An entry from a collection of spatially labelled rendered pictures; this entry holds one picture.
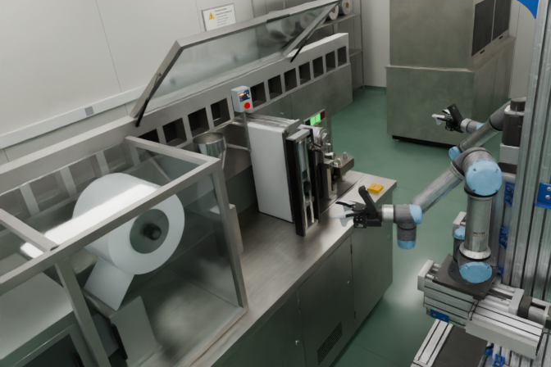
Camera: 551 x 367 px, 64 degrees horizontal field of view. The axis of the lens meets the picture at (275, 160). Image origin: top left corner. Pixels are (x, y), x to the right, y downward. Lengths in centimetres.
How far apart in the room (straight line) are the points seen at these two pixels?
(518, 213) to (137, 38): 380
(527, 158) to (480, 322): 71
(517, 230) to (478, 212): 40
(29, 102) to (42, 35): 58
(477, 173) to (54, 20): 364
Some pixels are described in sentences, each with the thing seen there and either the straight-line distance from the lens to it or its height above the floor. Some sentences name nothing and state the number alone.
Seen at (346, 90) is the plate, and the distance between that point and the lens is 330.
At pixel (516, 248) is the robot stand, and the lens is 223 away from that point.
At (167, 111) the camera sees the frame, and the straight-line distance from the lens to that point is 208.
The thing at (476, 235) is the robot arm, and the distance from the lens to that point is 189.
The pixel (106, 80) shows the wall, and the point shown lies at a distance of 460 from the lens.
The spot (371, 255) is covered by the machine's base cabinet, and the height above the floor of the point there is 52.
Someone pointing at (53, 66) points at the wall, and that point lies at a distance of 437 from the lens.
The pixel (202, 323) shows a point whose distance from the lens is 177.
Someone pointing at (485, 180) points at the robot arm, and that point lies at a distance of 174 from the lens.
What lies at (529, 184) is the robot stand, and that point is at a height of 126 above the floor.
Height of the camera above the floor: 223
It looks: 25 degrees down
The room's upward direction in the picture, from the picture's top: 7 degrees counter-clockwise
